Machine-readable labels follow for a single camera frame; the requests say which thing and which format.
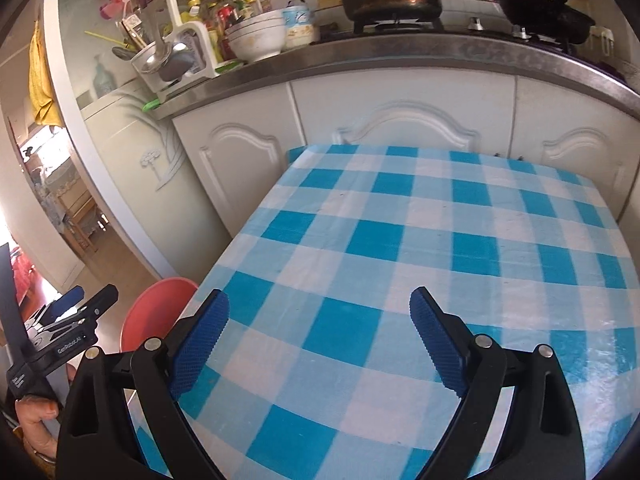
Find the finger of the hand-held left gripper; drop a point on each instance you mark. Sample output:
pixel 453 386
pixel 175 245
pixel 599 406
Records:
pixel 100 301
pixel 62 305

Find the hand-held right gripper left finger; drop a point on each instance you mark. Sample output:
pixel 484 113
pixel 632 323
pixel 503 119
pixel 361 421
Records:
pixel 197 350

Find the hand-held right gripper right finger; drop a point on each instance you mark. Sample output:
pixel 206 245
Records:
pixel 440 345

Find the red plastic basin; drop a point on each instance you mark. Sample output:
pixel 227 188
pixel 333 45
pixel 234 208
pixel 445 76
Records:
pixel 155 310

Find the person's left hand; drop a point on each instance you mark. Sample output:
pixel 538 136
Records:
pixel 32 420

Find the blue checked tablecloth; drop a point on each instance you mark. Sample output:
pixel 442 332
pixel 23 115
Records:
pixel 380 270

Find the frosted glass sliding door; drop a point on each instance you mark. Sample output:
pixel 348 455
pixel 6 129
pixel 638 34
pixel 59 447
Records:
pixel 125 160

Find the white cabinet door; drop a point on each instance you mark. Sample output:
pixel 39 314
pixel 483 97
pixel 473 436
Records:
pixel 235 160
pixel 400 110
pixel 580 130

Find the yellow hanging cloth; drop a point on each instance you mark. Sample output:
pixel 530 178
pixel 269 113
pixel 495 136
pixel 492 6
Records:
pixel 42 80

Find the metal ladle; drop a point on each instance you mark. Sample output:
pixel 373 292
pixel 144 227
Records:
pixel 172 62

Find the white plastic utensil rack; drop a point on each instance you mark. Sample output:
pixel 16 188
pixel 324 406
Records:
pixel 200 40

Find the stainless steel countertop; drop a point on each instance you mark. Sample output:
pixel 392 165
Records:
pixel 400 55

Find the row of condiment bottles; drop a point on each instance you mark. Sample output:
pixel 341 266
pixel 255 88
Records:
pixel 220 20

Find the stack of white bowls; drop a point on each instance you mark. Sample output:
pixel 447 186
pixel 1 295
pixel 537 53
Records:
pixel 256 37

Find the gas stove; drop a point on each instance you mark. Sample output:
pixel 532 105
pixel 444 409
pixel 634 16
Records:
pixel 400 28

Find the blue and white mug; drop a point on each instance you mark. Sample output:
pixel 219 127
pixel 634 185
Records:
pixel 299 27

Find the black frying pan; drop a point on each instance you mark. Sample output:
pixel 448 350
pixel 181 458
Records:
pixel 545 17

